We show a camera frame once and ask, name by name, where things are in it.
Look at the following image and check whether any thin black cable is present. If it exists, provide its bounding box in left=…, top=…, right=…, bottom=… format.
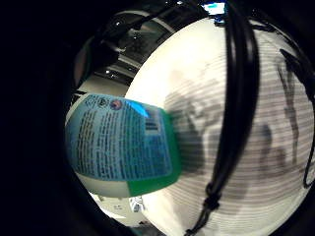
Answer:
left=302, top=94, right=315, bottom=190

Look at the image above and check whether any white green bottle blue label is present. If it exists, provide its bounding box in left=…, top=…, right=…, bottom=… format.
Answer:
left=64, top=92, right=182, bottom=199

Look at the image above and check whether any bright computer screen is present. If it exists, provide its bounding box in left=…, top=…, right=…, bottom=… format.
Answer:
left=201, top=1, right=227, bottom=17

